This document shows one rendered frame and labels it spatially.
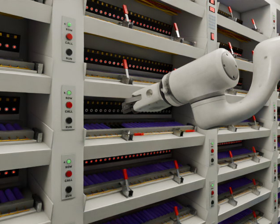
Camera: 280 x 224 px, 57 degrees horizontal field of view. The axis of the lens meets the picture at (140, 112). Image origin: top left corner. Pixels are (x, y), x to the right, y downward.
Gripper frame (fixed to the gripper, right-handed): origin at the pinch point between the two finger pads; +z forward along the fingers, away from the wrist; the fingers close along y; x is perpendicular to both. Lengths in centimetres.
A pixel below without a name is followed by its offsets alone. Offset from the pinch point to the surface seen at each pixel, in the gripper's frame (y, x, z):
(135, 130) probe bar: 13.1, -4.2, 15.6
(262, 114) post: 120, 2, 15
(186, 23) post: 50, 45, 9
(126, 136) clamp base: 6.4, -6.7, 12.9
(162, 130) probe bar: 27.2, -4.7, 15.8
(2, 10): -31.8, 24.8, 4.7
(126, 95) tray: 5.8, 6.5, 9.1
